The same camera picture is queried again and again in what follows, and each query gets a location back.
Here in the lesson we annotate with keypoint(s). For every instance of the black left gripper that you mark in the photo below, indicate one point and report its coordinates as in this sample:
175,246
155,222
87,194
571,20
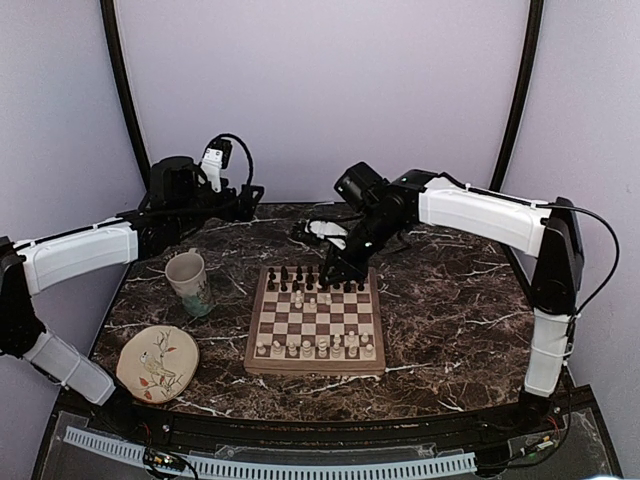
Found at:
247,206

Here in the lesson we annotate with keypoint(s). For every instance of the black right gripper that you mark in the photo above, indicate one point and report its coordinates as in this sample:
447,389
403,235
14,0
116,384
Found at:
349,267

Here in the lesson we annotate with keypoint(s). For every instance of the wooden chess board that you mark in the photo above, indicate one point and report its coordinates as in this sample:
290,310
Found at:
297,309

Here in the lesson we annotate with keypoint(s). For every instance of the white chess queen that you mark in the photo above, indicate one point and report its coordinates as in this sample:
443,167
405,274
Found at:
307,349

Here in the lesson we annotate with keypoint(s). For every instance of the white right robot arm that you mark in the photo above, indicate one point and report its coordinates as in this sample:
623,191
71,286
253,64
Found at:
542,242

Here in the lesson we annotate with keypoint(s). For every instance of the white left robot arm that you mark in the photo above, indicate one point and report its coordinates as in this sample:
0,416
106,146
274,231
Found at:
54,288

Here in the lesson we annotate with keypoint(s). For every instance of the floral ceramic mug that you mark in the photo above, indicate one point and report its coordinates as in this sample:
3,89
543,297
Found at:
187,275

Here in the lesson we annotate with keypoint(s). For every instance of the bird painted ceramic plate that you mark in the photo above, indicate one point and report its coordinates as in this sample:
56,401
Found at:
158,364

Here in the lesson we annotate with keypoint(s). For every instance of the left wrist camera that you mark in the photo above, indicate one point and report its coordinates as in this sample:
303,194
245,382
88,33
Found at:
215,159

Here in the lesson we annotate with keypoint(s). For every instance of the left black frame post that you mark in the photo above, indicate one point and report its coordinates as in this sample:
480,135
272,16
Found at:
123,88

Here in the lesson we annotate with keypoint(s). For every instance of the black frame post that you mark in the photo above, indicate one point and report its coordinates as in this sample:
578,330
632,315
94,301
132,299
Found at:
123,88
521,89

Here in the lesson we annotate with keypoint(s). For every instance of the black front rail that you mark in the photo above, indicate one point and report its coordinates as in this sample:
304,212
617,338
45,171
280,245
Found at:
198,430

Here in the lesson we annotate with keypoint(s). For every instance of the right black frame post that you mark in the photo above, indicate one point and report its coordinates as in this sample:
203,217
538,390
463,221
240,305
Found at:
521,89

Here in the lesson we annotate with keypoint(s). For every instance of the grey slotted cable duct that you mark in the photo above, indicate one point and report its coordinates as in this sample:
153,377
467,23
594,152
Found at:
248,463

